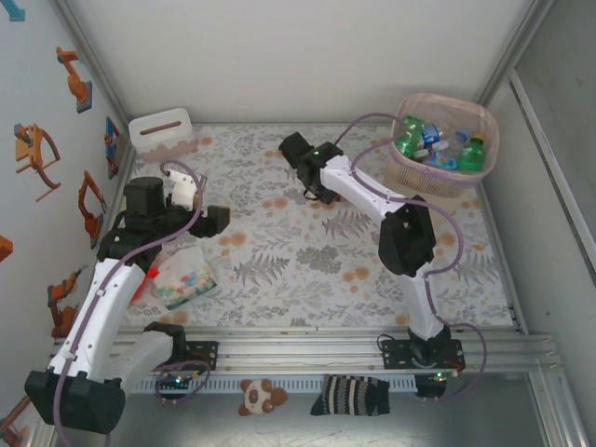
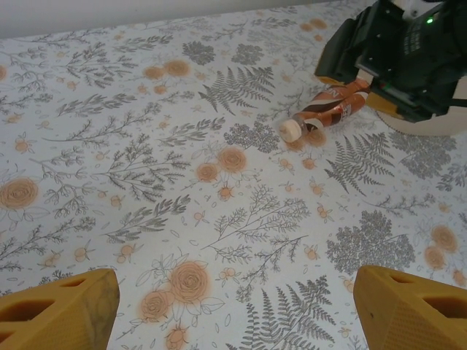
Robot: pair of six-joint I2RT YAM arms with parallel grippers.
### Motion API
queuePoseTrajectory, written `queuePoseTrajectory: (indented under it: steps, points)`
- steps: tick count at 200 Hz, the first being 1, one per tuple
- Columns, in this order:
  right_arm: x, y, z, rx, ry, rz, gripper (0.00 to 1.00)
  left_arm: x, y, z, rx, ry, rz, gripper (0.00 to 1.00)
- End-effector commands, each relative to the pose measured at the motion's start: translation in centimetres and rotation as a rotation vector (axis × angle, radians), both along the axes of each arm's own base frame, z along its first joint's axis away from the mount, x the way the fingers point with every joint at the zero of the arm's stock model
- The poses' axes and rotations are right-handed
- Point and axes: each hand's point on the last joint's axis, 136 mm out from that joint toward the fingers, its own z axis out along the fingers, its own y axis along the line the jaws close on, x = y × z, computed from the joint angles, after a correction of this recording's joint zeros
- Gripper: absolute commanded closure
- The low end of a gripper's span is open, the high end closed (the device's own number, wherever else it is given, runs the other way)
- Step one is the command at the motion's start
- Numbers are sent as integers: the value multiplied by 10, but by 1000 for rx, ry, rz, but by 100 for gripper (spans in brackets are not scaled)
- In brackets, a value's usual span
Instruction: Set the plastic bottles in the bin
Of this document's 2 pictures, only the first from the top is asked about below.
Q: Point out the green plastic bottle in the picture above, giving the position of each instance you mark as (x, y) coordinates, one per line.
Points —
(472, 153)
(410, 135)

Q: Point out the Pepsi label plastic bottle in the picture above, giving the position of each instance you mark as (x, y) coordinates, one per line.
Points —
(430, 135)

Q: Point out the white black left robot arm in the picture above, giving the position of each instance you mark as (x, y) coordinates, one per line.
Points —
(102, 302)

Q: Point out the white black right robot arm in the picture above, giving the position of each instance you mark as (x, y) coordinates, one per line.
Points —
(354, 181)

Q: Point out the red plastic toy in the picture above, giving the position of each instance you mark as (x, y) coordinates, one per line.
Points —
(146, 279)

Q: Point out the colourful soft tissue pack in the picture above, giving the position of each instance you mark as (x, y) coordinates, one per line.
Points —
(186, 279)

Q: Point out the floral table cloth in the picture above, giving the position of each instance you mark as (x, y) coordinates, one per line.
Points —
(261, 288)

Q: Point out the pink tissue box white lid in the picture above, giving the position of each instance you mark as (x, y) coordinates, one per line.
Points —
(160, 132)

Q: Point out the aluminium front rails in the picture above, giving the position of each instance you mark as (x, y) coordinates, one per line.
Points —
(298, 347)

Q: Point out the pink laundry basket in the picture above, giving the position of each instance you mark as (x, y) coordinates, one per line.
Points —
(442, 100)

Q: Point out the small LED circuit board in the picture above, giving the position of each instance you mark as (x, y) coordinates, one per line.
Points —
(177, 381)
(437, 375)

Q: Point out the brown white panda plush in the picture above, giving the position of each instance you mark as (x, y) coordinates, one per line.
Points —
(261, 396)

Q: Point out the black striped sock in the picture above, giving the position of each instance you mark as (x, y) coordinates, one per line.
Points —
(349, 396)

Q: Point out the gray framed side panel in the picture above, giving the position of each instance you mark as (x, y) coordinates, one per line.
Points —
(568, 56)

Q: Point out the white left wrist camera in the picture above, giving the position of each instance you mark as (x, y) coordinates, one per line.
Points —
(184, 188)

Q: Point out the blue orange wall sticker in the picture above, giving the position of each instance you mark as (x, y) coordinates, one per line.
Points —
(112, 146)

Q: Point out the aluminium frame post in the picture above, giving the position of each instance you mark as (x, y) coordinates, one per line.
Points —
(100, 65)
(518, 46)

